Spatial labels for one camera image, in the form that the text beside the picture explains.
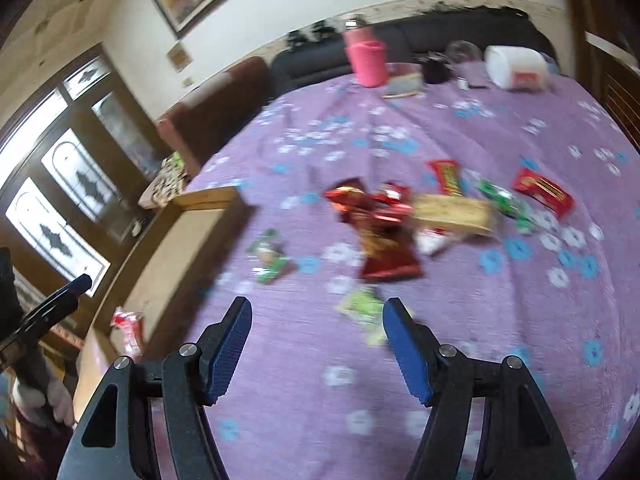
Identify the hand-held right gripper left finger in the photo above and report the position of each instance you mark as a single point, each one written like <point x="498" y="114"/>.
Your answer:
<point x="230" y="355"/>

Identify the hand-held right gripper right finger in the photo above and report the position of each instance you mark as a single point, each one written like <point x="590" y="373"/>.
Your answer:
<point x="410" y="355"/>

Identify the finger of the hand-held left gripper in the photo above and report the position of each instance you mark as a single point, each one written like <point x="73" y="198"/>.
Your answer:
<point x="55" y="305"/>

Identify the light green snack packet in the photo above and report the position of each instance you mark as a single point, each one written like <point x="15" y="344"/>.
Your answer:
<point x="362" y="307"/>

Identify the red and white snack packet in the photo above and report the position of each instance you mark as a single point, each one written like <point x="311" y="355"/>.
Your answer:
<point x="126" y="330"/>

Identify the green and white candy packet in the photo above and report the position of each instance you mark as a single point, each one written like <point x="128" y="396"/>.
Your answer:
<point x="267" y="260"/>

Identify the large red snack packet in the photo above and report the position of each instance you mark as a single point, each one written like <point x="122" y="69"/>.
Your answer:
<point x="387" y="255"/>

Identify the beige cracker packet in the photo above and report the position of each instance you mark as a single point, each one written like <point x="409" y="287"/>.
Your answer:
<point x="452" y="212"/>

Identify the small red candy packet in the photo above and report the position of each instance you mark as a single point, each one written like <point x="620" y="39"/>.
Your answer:
<point x="395" y="195"/>

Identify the shiny red foil candy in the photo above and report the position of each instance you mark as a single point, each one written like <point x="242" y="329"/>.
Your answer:
<point x="350" y="197"/>

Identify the bright green snack packet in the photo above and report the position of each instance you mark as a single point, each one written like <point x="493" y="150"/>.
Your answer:
<point x="505" y="201"/>

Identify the red and yellow candy packet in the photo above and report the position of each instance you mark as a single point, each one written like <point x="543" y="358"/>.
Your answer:
<point x="445" y="176"/>

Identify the red candy with dark label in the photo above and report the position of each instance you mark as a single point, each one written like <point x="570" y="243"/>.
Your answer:
<point x="542" y="192"/>

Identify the person's left hand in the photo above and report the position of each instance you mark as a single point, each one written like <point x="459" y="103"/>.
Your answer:
<point x="32" y="396"/>

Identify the wooden glass-paned doors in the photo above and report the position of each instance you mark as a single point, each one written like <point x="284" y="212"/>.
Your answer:
<point x="75" y="170"/>

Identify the green and white patterned cushion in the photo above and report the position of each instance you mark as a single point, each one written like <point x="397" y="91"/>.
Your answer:
<point x="167" y="180"/>

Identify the purple floral tablecloth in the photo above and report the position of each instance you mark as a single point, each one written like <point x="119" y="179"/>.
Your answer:
<point x="350" y="135"/>

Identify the brown armchair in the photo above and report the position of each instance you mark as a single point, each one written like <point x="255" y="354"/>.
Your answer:
<point x="215" y="105"/>

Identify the flat book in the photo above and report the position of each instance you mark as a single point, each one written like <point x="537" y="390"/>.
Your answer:
<point x="402" y="86"/>

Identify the small black object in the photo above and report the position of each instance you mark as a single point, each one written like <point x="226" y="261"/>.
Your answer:
<point x="435" y="71"/>

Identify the pink sleeved bottle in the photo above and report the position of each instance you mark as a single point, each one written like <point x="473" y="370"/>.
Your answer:
<point x="367" y="60"/>

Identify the black sofa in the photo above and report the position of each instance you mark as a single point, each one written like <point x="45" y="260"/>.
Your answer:
<point x="310" y="65"/>

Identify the clear glass cup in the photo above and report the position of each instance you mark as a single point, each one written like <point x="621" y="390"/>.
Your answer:
<point x="461" y="52"/>

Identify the white plastic jar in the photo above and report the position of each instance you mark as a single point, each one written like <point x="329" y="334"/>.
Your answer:
<point x="517" y="67"/>

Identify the brown wooden partition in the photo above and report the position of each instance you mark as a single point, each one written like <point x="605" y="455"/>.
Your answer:
<point x="615" y="75"/>

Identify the small wall socket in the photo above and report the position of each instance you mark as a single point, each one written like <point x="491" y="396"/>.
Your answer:
<point x="188" y="82"/>

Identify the wall switch panel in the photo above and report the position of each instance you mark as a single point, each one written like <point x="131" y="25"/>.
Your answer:
<point x="179" y="56"/>

